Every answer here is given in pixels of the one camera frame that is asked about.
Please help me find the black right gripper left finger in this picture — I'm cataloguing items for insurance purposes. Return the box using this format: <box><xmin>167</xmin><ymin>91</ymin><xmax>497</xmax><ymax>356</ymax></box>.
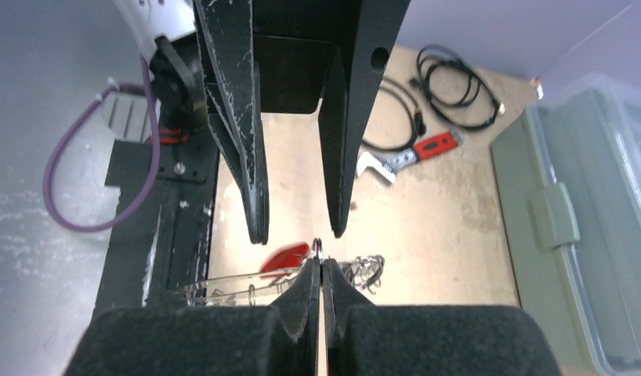
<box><xmin>64</xmin><ymin>258</ymin><xmax>321</xmax><ymax>375</ymax></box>

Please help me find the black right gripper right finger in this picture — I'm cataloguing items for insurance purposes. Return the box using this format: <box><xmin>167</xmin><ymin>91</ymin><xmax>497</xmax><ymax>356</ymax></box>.
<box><xmin>321</xmin><ymin>259</ymin><xmax>561</xmax><ymax>375</ymax></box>

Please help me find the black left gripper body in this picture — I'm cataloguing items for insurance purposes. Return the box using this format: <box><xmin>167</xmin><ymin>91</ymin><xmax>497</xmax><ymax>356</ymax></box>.
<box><xmin>252</xmin><ymin>0</ymin><xmax>360</xmax><ymax>114</ymax></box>

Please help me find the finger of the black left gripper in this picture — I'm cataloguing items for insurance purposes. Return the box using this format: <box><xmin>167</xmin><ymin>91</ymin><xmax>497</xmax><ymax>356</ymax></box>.
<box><xmin>194</xmin><ymin>1</ymin><xmax>270</xmax><ymax>244</ymax></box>
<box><xmin>318</xmin><ymin>1</ymin><xmax>409</xmax><ymax>238</ymax></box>

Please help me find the key with red tag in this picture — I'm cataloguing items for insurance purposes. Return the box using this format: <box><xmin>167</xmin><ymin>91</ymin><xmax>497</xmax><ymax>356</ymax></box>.
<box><xmin>259</xmin><ymin>242</ymin><xmax>310</xmax><ymax>273</ymax></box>

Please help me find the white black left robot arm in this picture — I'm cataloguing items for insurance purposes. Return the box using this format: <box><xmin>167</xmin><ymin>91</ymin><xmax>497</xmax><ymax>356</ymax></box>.
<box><xmin>116</xmin><ymin>0</ymin><xmax>409</xmax><ymax>244</ymax></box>

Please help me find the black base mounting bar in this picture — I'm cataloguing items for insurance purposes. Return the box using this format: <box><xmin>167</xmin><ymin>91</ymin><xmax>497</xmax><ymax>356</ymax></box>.
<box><xmin>93</xmin><ymin>133</ymin><xmax>219</xmax><ymax>316</ymax></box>

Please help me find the green plastic toolbox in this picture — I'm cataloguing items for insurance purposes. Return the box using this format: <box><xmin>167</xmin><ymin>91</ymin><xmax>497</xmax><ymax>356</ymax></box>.
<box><xmin>491</xmin><ymin>74</ymin><xmax>641</xmax><ymax>375</ymax></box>

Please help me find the black usb cable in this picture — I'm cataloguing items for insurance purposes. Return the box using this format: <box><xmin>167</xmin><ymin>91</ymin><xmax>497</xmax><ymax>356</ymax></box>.
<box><xmin>361</xmin><ymin>76</ymin><xmax>428</xmax><ymax>154</ymax></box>

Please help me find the red handled adjustable wrench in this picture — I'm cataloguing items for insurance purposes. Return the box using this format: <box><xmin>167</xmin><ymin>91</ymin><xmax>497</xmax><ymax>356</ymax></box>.
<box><xmin>356</xmin><ymin>129</ymin><xmax>465</xmax><ymax>184</ymax></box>

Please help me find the coiled black cable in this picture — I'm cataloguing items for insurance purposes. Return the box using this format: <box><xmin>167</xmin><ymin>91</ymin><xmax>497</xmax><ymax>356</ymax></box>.
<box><xmin>409</xmin><ymin>44</ymin><xmax>507</xmax><ymax>132</ymax></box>

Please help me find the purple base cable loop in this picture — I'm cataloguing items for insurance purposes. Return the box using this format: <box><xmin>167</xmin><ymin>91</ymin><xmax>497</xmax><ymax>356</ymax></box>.
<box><xmin>42</xmin><ymin>56</ymin><xmax>161</xmax><ymax>233</ymax></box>

